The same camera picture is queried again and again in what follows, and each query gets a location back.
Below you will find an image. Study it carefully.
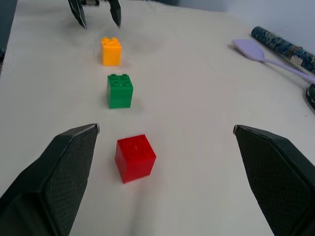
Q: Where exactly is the red toy brick cube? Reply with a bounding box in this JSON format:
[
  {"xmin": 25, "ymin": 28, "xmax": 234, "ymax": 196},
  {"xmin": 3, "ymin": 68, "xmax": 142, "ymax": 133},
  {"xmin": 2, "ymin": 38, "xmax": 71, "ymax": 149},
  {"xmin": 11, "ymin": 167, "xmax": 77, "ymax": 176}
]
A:
[{"xmin": 114, "ymin": 134, "xmax": 157, "ymax": 184}]

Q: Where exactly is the lilac silicone spatula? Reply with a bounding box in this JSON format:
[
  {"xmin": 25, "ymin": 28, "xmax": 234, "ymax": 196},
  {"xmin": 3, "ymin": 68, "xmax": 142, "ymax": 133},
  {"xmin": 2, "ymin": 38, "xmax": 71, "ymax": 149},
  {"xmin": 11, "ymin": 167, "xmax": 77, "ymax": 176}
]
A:
[{"xmin": 232, "ymin": 39, "xmax": 315, "ymax": 84}]

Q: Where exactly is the dark patterned roll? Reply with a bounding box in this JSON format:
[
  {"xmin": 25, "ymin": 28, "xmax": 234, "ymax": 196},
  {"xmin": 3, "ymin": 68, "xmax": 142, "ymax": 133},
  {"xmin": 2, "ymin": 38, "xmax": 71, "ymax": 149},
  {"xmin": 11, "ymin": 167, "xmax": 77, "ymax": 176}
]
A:
[
  {"xmin": 251, "ymin": 26, "xmax": 315, "ymax": 76},
  {"xmin": 305, "ymin": 84, "xmax": 315, "ymax": 110}
]

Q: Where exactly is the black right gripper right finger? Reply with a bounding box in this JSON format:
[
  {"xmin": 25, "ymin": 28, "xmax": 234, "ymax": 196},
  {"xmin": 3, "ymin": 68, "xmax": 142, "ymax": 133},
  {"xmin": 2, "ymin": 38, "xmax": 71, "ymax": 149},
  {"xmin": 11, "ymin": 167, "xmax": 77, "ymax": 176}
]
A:
[{"xmin": 233, "ymin": 124, "xmax": 315, "ymax": 236}]

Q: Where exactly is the green toy brick cube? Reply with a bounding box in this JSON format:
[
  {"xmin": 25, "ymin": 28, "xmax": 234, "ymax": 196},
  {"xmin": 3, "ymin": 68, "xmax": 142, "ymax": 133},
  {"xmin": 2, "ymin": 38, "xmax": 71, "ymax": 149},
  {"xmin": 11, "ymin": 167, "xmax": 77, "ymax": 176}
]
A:
[{"xmin": 106, "ymin": 73, "xmax": 134, "ymax": 109}]

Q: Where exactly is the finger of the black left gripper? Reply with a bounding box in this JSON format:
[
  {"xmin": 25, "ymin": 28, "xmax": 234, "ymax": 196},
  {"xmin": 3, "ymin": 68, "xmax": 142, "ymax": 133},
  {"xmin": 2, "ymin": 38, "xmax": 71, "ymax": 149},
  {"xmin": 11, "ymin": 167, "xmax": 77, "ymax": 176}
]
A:
[
  {"xmin": 68, "ymin": 0, "xmax": 88, "ymax": 30},
  {"xmin": 109, "ymin": 0, "xmax": 122, "ymax": 29}
]

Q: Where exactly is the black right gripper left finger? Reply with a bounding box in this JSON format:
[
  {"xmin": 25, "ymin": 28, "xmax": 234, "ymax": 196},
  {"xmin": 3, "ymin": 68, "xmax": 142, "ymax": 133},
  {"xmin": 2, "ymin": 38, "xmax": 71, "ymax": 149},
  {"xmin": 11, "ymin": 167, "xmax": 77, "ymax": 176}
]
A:
[{"xmin": 0, "ymin": 123, "xmax": 100, "ymax": 236}]

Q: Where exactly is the orange toy brick cube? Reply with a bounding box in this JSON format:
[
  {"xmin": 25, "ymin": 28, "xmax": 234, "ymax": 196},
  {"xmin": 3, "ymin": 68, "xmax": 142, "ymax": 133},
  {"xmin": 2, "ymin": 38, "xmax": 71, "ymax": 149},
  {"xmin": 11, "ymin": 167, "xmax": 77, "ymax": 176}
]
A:
[{"xmin": 100, "ymin": 36, "xmax": 122, "ymax": 66}]

